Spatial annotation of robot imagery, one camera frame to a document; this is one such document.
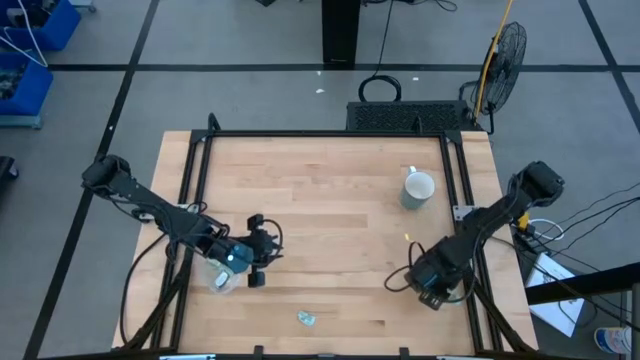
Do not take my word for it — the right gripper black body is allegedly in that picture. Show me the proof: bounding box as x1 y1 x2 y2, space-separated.
417 283 465 312

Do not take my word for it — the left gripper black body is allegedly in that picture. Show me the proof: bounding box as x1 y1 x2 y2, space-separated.
243 213 284 289

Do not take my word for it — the teal ceramic mug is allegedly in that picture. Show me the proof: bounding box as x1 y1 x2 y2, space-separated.
399 165 437 212

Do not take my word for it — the white paper sheet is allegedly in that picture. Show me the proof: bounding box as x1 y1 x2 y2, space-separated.
524 252 586 339

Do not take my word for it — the black metal beam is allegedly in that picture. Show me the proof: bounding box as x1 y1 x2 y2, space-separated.
524 261 640 306

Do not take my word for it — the black perforated computer case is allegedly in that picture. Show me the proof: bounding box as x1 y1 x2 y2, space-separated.
345 99 482 134

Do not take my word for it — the black floor fan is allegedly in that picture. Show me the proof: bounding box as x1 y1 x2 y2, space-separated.
458 21 529 136

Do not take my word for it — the blue storage bin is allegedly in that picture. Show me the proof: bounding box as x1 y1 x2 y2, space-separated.
0 52 55 130
0 0 82 53

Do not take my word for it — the black aluminium table frame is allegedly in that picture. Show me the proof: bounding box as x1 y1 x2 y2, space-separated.
112 113 539 358

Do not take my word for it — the white looped cable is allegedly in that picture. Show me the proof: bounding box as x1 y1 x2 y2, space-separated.
527 217 566 242

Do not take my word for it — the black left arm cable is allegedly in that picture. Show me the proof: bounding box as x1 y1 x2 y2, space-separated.
118 230 170 347

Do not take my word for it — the black coiled floor cable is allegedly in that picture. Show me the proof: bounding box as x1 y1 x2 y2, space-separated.
357 0 403 104

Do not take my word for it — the black floor cable bundle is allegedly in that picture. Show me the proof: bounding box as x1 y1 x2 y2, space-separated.
514 182 640 334

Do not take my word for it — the black upright post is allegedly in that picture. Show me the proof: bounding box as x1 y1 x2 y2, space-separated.
321 0 362 70

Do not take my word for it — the yellow hanging cable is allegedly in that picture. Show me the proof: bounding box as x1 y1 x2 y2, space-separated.
473 0 515 121

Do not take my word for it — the white thin cable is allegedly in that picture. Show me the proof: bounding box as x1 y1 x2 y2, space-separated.
2 0 50 69

